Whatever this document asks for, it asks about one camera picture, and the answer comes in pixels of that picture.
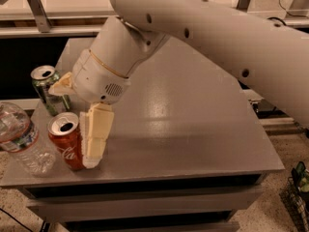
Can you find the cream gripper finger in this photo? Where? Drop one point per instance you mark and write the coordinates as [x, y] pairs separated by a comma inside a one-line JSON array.
[[64, 86], [95, 126]]

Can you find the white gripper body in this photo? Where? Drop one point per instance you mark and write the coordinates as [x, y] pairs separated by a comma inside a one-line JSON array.
[[97, 77]]

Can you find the red coke can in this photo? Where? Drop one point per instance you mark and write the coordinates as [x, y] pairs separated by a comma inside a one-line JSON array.
[[64, 133]]

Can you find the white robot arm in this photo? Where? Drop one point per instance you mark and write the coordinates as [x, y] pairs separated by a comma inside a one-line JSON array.
[[270, 58]]

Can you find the green soda can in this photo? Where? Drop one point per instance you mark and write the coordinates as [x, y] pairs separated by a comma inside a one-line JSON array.
[[43, 77]]

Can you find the clear plastic water bottle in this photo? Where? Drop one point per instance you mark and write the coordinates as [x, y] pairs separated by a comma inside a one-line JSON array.
[[21, 139]]

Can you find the grey drawer cabinet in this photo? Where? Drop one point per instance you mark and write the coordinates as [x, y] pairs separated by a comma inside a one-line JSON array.
[[186, 151]]

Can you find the left metal bracket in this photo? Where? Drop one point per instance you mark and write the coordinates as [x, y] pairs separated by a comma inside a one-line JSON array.
[[40, 16]]

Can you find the black wire basket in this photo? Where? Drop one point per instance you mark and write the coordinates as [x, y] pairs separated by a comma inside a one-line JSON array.
[[295, 197]]

